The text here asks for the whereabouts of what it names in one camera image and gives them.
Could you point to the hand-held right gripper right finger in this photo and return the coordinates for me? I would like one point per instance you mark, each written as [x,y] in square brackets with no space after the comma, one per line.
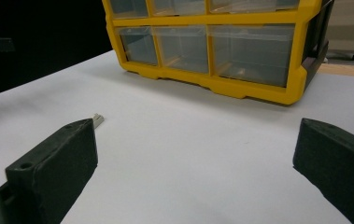
[339,161]

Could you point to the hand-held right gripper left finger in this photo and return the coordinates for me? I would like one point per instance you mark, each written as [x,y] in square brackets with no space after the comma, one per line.
[56,168]

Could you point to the small metal part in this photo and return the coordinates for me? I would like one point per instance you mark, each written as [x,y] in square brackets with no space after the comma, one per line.
[98,119]

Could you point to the clear plastic drawer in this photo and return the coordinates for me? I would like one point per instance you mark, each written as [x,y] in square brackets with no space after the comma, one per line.
[252,5]
[177,6]
[128,7]
[182,49]
[138,46]
[252,56]

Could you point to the yellow drawer cabinet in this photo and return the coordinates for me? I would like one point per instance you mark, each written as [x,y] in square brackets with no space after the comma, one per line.
[209,20]

